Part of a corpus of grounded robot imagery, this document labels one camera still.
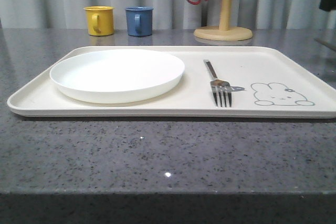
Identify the silver metal fork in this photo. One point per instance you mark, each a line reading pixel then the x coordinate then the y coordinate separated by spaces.
pixel 221 89

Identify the wooden mug tree stand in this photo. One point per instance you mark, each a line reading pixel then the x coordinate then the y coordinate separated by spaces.
pixel 224 31

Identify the yellow enamel mug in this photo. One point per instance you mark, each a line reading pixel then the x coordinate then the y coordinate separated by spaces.
pixel 100 20

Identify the cream rabbit serving tray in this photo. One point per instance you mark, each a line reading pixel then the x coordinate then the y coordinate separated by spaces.
pixel 274 86

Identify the blue enamel mug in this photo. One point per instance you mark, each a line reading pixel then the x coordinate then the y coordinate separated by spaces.
pixel 139 20

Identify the white round plate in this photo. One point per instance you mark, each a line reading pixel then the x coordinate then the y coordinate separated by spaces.
pixel 117 75

